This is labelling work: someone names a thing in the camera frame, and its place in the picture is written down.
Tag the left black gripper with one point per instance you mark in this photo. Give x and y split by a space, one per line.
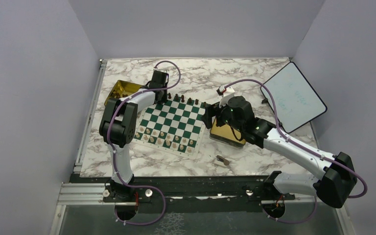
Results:
164 99

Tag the green and white chessboard mat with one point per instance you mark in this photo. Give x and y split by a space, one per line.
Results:
177 118

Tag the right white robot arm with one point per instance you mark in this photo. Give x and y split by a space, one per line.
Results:
330 177

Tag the empty gold tin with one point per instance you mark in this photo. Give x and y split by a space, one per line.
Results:
224 135

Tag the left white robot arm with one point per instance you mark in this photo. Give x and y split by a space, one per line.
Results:
119 120

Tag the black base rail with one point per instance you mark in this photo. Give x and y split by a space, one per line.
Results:
190 194

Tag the small wooden piece on table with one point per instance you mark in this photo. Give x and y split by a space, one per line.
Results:
221 161

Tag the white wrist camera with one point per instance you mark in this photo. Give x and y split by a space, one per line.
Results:
226 92
165 70

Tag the aluminium frame rail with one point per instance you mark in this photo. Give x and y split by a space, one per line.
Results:
80 207

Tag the gold tin with dark pieces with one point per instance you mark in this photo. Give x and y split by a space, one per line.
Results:
122 89

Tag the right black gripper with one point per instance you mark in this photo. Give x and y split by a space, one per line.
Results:
212 110

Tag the white tablet whiteboard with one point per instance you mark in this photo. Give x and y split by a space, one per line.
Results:
296 101

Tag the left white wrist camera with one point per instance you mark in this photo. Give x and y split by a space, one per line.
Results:
165 70

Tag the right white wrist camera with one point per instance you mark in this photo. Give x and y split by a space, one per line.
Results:
226 92

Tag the light wooden chess pieces row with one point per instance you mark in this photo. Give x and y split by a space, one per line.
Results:
165 141

